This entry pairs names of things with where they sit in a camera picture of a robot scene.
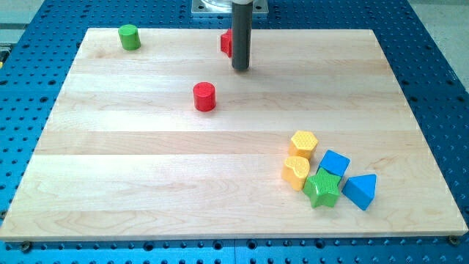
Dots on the blue triangle block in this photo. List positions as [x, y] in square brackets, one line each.
[361, 190]

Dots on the green star block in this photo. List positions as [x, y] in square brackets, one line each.
[322, 189]

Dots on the light wooden board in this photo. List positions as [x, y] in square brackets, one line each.
[126, 156]

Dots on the blue perforated metal table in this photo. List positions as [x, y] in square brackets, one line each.
[38, 64]

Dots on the green cylinder block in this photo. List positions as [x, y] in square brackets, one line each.
[129, 37]

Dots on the yellow hexagon block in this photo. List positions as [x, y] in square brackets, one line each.
[303, 144]

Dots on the red block behind tool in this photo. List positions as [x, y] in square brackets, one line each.
[226, 42]

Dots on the yellow heart block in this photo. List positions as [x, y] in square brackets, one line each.
[295, 170]

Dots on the blue cube block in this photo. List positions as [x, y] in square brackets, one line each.
[334, 163]

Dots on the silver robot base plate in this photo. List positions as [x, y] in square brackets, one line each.
[207, 7]

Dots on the red cylinder block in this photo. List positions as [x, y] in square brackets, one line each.
[204, 96]

